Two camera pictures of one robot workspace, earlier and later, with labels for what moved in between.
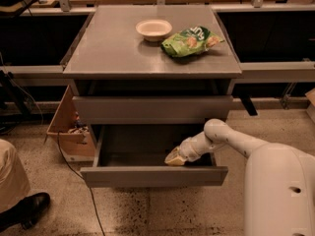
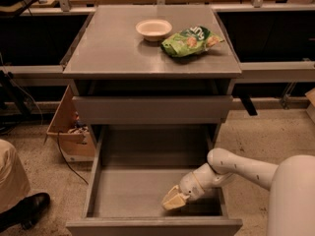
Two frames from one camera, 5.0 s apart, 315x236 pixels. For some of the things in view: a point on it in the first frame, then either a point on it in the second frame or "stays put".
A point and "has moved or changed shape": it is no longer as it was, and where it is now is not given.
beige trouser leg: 15,184 stays put
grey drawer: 135,155 has moved or changed shape
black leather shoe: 27,212 stays put
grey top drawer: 152,109 stays put
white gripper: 189,150 -> 189,187
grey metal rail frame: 248,69 stays put
